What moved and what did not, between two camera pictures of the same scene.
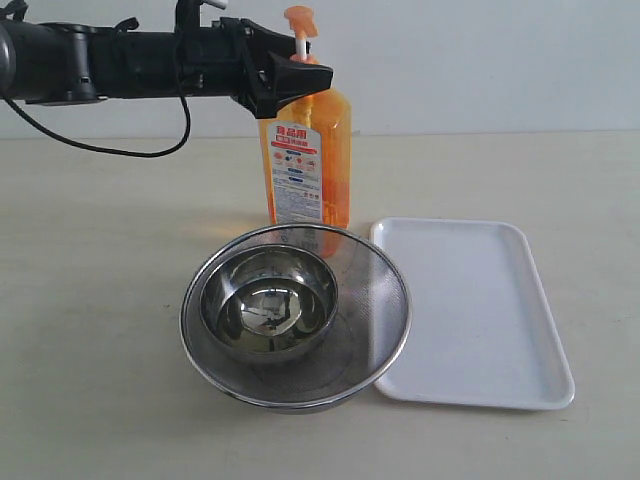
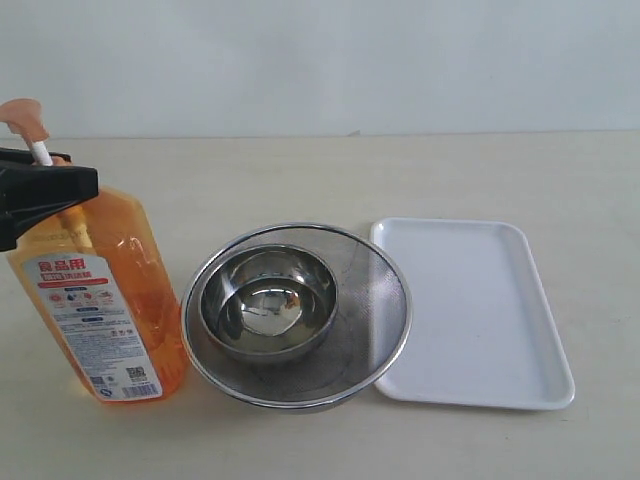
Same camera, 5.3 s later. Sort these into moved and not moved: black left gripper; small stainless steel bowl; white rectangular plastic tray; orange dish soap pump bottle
Moved: orange dish soap pump bottle; black left gripper
Not moved: white rectangular plastic tray; small stainless steel bowl
